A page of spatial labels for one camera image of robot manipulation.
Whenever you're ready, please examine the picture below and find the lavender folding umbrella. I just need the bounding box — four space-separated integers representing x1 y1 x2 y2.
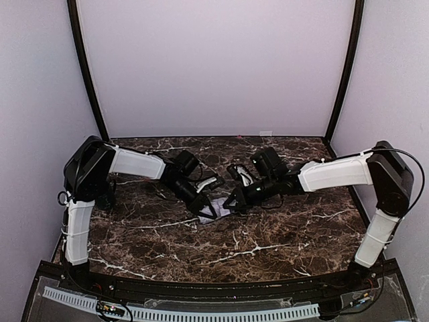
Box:
199 197 233 225

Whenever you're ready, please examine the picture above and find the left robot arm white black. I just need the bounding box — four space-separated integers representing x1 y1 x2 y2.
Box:
58 136 224 266

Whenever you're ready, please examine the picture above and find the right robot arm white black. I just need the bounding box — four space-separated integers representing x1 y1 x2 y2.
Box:
223 141 426 269

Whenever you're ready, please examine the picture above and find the black cup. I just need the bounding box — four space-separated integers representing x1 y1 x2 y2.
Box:
95 182 116 211

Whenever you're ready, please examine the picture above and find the grey slotted cable duct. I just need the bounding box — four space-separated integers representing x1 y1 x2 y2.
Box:
42 286 320 321

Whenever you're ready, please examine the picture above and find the black front table rail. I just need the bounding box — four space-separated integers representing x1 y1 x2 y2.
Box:
36 260 398 303

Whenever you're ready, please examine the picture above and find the right black corner post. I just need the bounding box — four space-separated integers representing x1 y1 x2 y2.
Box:
324 0 365 145

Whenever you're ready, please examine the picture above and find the black corner post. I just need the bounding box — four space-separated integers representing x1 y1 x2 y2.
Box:
66 0 110 141
324 0 365 145

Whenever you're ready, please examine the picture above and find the left black corner post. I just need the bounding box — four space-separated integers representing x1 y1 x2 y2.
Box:
66 0 110 141

